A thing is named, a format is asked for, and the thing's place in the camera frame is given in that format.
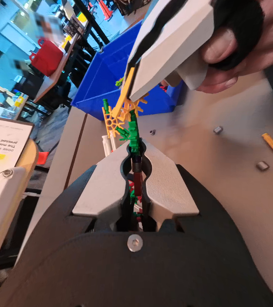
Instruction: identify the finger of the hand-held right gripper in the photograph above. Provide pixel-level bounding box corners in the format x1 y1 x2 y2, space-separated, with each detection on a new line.
129 0 215 103
125 0 188 80

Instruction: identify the black metal pole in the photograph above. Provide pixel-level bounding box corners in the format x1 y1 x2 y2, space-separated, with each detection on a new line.
74 0 110 45

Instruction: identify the red fabric bag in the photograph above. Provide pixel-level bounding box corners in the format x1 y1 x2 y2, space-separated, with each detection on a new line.
30 38 64 77

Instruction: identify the wooden table with black legs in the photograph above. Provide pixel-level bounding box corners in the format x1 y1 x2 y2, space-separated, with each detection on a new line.
33 34 79 103

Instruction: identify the blue bin with white tag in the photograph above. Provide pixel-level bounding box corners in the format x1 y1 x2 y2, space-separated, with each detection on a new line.
70 20 183 120

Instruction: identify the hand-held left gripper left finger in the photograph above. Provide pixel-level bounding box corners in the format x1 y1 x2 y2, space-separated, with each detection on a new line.
72 141 133 232

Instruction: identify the colourful toy construction car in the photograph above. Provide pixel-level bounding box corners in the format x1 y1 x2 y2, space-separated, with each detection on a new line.
102 67 149 231

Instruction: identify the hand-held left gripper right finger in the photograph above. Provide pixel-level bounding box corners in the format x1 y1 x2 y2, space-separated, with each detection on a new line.
140 139 200 232

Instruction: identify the white document stand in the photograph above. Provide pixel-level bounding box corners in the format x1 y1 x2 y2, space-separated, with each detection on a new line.
0 139 39 286

